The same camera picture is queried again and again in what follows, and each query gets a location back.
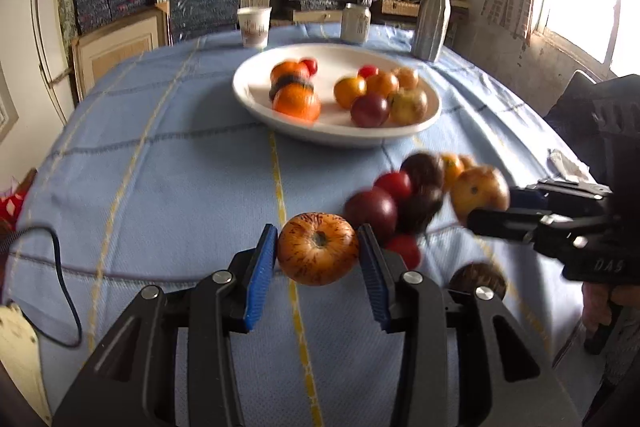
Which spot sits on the silver bottle vase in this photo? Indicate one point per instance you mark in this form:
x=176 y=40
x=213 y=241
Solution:
x=431 y=28

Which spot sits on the beige framed panel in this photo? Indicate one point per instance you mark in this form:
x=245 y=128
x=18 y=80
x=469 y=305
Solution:
x=95 y=54

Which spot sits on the dark red plum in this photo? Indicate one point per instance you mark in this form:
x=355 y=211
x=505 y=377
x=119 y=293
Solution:
x=372 y=207
x=369 y=111

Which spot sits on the orange tangerine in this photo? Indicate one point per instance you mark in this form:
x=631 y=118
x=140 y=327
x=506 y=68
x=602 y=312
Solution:
x=297 y=102
x=288 y=68

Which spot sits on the dark purple passion fruit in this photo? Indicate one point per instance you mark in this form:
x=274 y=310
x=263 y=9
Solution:
x=424 y=170

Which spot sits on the dark passion fruit on plate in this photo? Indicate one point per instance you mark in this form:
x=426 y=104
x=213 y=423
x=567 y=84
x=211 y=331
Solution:
x=286 y=80

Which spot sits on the dark brown passion fruit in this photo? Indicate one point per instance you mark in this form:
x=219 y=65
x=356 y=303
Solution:
x=417 y=212

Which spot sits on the white drink can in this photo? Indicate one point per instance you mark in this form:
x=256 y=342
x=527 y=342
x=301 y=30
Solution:
x=355 y=23

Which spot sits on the tan fruit on plate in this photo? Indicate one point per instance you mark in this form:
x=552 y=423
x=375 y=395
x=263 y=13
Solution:
x=408 y=78

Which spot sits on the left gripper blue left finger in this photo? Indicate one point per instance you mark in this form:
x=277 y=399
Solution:
x=258 y=276

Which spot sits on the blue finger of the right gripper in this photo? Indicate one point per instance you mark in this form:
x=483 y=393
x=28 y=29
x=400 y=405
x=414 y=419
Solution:
x=517 y=225
x=525 y=198

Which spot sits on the orange citrus fruit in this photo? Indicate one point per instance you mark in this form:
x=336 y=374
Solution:
x=452 y=167

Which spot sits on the striped orange persimmon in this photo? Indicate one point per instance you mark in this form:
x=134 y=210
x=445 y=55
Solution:
x=317 y=248

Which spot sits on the right hand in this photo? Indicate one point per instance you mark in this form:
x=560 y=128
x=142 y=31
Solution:
x=597 y=300

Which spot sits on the dark red plum on plate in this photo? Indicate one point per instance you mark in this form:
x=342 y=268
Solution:
x=369 y=111

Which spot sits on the red cherry tomato on plate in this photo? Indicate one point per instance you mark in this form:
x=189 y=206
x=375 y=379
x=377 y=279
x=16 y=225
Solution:
x=311 y=65
x=367 y=71

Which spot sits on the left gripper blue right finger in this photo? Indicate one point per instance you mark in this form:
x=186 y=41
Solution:
x=377 y=278

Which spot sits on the white oval plate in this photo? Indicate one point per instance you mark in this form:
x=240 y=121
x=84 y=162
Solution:
x=251 y=85

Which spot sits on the orange tangerine on plate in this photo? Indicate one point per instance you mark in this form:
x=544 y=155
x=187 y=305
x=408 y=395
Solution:
x=288 y=68

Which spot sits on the small yellow orange fruit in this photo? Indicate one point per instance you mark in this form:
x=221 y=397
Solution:
x=382 y=84

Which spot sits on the tan small fruit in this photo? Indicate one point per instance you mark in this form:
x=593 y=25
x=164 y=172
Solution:
x=468 y=161

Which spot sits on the white paper cup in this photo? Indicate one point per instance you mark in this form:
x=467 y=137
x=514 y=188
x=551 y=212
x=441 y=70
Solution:
x=254 y=24

